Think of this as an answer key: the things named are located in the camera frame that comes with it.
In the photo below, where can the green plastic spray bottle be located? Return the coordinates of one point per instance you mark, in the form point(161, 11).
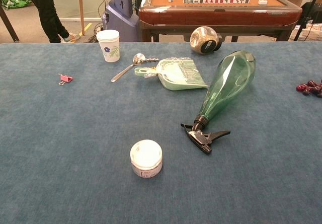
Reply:
point(226, 88)

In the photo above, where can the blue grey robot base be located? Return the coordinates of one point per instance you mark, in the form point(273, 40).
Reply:
point(120, 17)

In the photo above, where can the green dustpan set in wrap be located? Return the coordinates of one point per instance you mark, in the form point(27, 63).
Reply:
point(176, 76)

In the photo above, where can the metal spoon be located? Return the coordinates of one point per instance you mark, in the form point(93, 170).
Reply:
point(139, 58)

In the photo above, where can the white round cream jar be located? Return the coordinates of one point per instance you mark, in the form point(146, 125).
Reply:
point(146, 158)

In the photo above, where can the round glass jar black lid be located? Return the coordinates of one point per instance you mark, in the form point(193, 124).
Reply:
point(202, 39)

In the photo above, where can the paper cup with flower print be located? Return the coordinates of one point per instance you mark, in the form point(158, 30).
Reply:
point(108, 45)

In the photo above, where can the wooden mahjong table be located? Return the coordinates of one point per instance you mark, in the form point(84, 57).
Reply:
point(201, 16)

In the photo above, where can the pink binder clip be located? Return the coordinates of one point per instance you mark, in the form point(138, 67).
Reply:
point(66, 78)

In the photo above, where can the wooden pole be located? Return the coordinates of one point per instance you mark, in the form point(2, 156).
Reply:
point(81, 7)

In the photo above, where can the single white mahjong tile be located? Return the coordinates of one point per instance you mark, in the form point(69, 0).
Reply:
point(262, 2)

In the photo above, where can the person in black trousers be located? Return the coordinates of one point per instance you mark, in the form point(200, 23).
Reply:
point(46, 12)

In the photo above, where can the white plastic crate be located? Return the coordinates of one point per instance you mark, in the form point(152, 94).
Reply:
point(312, 34)

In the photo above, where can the black tripod leg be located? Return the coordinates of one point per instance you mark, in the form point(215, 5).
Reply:
point(305, 17)

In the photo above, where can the dark slanted pole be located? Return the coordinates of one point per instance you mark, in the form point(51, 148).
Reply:
point(8, 25)

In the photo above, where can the green bag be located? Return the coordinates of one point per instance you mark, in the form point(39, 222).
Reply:
point(13, 2)

